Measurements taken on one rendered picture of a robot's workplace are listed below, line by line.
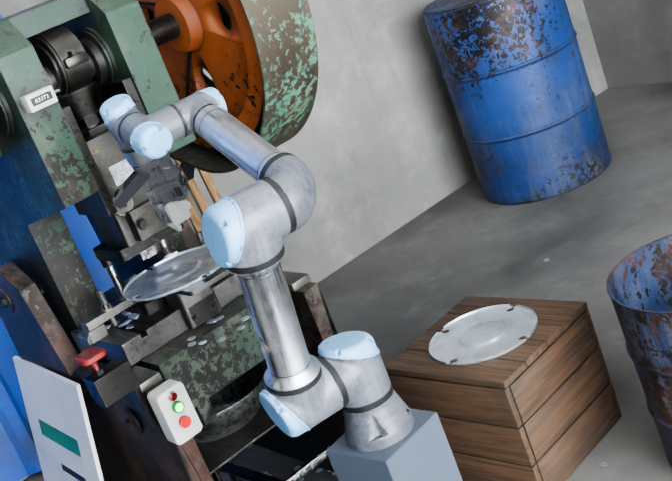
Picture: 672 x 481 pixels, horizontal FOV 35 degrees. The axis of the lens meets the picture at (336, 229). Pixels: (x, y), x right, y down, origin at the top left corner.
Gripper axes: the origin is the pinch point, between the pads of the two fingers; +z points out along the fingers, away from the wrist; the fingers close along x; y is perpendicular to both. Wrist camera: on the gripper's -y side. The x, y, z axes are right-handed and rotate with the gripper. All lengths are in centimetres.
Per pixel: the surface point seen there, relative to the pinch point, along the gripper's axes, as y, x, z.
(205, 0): 19, 51, -28
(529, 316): 70, 0, 62
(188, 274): -5.1, 4.9, 17.8
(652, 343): 94, -36, 45
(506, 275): 67, 96, 132
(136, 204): -12.5, 18.2, 2.0
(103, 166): -15.3, 19.8, -10.4
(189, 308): -8.0, 1.1, 25.0
